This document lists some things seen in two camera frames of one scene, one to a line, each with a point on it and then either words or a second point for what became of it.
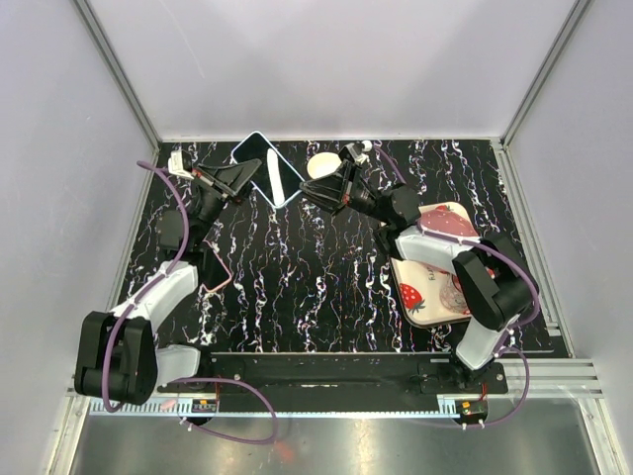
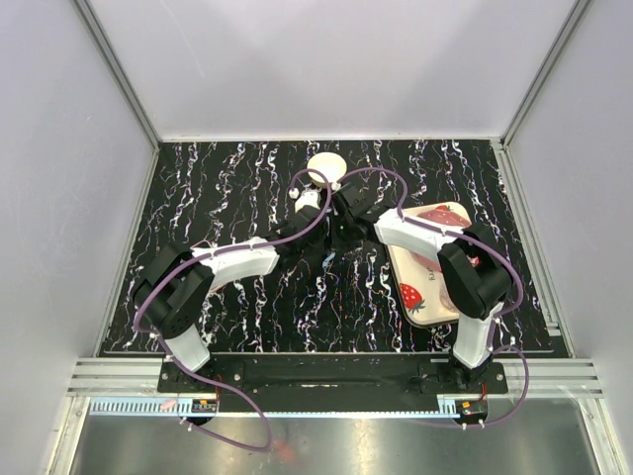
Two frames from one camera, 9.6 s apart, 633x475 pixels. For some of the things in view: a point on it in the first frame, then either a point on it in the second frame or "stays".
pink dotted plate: x=447 y=222 stays
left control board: x=204 y=405 stays
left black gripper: x=231 y=180 to x=319 y=250
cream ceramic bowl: x=322 y=163 stays
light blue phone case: x=276 y=178 to x=330 y=257
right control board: x=477 y=408 stays
